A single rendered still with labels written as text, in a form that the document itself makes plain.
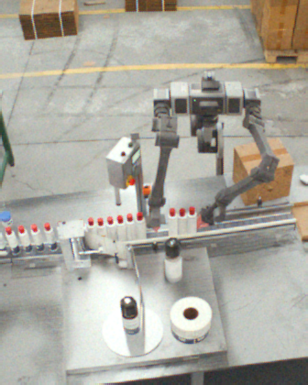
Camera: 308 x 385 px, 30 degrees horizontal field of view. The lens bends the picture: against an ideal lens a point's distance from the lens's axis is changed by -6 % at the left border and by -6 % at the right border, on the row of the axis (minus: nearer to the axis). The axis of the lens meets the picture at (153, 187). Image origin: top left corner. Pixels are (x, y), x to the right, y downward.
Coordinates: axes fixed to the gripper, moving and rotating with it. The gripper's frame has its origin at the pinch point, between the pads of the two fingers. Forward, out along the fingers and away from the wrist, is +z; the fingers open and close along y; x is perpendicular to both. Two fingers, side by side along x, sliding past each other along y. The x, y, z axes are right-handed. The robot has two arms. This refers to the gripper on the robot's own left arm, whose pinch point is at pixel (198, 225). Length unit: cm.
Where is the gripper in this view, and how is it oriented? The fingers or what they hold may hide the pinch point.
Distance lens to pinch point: 329.0
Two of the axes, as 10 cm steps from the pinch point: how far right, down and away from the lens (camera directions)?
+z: -5.6, 6.4, 5.2
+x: 8.1, 3.2, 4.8
